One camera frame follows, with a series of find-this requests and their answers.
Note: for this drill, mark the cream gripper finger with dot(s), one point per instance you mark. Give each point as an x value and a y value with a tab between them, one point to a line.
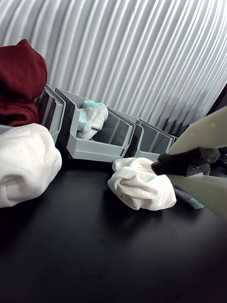
205	132
208	194

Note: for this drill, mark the teal and grey sock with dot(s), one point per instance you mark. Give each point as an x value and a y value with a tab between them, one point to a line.
93	118
189	200

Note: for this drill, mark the white sock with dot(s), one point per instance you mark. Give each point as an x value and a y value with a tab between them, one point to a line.
26	163
142	187

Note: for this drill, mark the maroon sock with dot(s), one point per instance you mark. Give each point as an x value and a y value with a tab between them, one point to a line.
21	80

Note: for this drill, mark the grey plastic bin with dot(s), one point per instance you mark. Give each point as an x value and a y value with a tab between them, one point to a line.
56	111
94	149
147	152

